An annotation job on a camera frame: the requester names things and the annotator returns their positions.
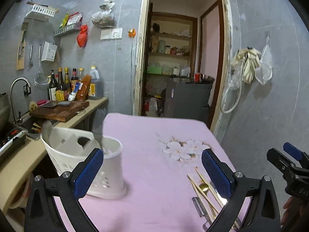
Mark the hanging rubber gloves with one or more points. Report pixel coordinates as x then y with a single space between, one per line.
248 60

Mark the large oil jug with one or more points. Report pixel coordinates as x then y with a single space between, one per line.
95 91

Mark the gold spoon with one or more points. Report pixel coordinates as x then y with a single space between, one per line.
204 187

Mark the white wall socket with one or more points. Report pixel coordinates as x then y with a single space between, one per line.
112 33

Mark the person's right hand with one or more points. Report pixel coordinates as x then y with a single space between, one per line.
292 207

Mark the white plastic utensil caddy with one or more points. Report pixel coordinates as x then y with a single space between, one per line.
67 147

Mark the hanging bag of dried goods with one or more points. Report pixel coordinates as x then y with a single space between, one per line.
105 18

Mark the wooden knife holder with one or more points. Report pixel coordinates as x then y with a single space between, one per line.
21 47

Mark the silver peeler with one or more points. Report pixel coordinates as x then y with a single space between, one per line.
201 211

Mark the orange snack bag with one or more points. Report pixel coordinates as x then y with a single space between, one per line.
84 88

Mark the white box on wall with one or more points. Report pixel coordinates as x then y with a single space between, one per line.
49 52

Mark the hanging mesh bag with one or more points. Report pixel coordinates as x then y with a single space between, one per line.
264 73

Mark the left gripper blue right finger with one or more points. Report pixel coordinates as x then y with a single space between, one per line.
220 174

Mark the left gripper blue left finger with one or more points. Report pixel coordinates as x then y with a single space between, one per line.
85 172

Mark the grey wall shelf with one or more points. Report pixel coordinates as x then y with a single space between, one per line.
68 29

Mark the grey mini fridge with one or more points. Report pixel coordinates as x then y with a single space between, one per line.
186 99

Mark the dark soy sauce bottle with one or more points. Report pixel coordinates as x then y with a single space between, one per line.
61 91

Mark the chrome faucet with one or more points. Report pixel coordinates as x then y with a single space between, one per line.
19 92

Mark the wooden cutting board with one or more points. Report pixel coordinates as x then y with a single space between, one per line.
60 113

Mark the white wall basket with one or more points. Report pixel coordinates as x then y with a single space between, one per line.
40 12

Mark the wooden chopstick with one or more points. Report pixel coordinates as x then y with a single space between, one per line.
210 208
221 201

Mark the induction cooker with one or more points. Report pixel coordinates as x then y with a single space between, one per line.
12 137

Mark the pink floral tablecloth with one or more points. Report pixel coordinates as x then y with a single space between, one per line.
160 159

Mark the cleaver knife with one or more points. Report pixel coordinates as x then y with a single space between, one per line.
53 104

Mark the red plastic bag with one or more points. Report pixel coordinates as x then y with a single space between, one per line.
82 36

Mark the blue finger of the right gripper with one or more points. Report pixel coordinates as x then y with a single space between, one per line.
292 151

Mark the hanging wire strainer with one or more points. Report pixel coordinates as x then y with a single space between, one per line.
40 80

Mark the orange wall hook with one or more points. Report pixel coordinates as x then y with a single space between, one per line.
132 33

